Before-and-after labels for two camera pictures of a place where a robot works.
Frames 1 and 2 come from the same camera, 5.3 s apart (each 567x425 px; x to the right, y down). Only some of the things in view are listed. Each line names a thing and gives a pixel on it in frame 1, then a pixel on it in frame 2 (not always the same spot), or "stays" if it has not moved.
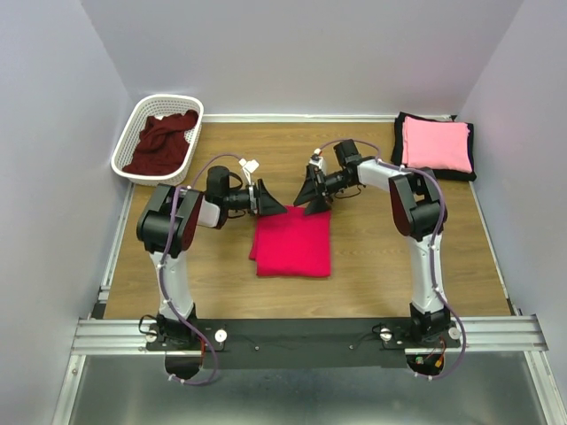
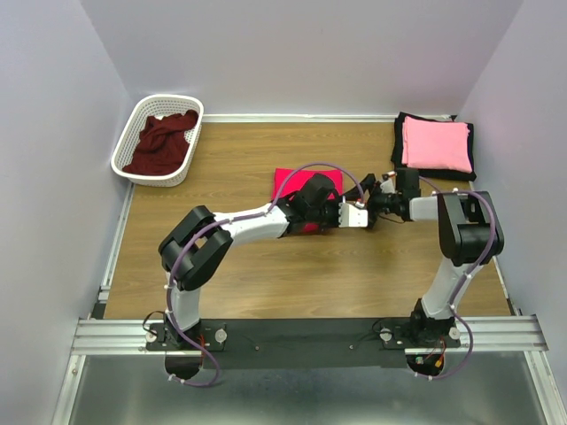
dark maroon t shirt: [162, 147] stays
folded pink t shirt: [436, 144] stays
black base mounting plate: [303, 343] stays
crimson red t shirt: [292, 244] to [299, 180]
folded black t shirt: [397, 146] stays
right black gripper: [320, 199] to [372, 214]
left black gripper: [260, 200] to [335, 204]
